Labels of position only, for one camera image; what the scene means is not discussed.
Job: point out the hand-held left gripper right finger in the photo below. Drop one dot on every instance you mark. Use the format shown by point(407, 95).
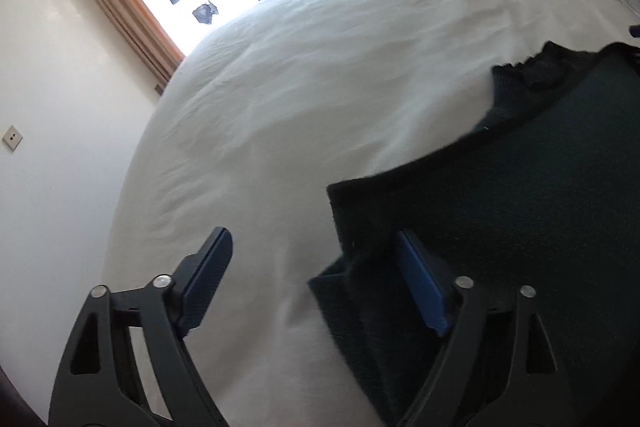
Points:
point(422, 287)

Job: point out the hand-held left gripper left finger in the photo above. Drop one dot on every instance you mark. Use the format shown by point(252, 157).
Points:
point(205, 282)

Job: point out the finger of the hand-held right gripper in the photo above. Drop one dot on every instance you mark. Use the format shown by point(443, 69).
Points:
point(635, 30)

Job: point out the dark green knit sweater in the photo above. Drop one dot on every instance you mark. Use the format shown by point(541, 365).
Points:
point(525, 207)

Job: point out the bed with white sheet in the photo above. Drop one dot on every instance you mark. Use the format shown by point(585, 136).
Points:
point(325, 82)

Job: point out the small dark hanging garment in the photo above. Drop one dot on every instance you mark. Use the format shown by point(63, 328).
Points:
point(205, 13)

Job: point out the beige curtain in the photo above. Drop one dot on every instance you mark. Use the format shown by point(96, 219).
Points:
point(125, 7)

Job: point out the small dark wall fitting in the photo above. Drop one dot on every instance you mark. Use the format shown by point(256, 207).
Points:
point(159, 88)

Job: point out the white wall socket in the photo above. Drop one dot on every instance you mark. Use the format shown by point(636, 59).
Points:
point(11, 138)

